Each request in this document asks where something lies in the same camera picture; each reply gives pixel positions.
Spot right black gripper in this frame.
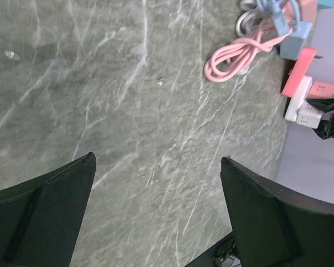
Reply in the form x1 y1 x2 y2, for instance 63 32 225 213
306 98 334 139

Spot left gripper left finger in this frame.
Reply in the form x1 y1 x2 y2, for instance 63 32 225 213
0 152 96 266

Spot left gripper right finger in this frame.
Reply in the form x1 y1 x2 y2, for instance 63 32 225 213
220 157 334 266

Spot pink cube socket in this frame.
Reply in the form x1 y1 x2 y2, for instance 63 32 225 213
307 81 334 99

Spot white triangular power strip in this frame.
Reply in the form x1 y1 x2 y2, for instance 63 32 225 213
284 76 313 122

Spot light blue power strip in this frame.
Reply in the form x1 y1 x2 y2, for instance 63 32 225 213
255 1 312 61

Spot teal power strip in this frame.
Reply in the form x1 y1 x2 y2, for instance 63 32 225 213
317 0 334 10

